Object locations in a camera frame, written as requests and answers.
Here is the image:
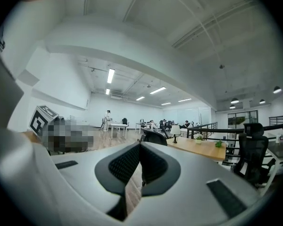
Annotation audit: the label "black office chair with headrest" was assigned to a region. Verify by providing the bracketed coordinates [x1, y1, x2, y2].
[233, 122, 277, 188]

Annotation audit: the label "black metal railing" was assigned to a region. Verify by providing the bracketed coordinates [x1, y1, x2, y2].
[185, 113, 283, 167]

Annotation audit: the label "dark desk with white legs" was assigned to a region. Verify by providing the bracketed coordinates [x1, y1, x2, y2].
[259, 132, 283, 197]

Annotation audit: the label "white shade table lamp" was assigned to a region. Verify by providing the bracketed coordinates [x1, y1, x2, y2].
[170, 124, 182, 144]

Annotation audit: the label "ceiling tube lights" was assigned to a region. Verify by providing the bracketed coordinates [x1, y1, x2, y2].
[105, 68, 193, 106]

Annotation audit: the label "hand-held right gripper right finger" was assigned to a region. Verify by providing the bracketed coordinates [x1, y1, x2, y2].
[126, 141, 261, 226]

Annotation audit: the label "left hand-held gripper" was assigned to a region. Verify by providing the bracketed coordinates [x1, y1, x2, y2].
[29, 105, 95, 153]

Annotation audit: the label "wooden desk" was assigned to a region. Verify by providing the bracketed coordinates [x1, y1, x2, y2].
[166, 136, 227, 162]

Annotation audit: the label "black framed glass partition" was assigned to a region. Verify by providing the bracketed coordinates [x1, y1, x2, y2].
[227, 110, 258, 129]

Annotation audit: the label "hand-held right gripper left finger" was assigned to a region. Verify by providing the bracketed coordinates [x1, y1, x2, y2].
[49, 141, 142, 222]

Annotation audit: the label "black mesh office chair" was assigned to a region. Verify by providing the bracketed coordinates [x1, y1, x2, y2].
[138, 128, 168, 147]

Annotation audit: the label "white table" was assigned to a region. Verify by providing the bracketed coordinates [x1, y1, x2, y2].
[107, 122, 129, 140]

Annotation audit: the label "person's left forearm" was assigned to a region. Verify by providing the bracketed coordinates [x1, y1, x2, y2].
[20, 130, 43, 144]

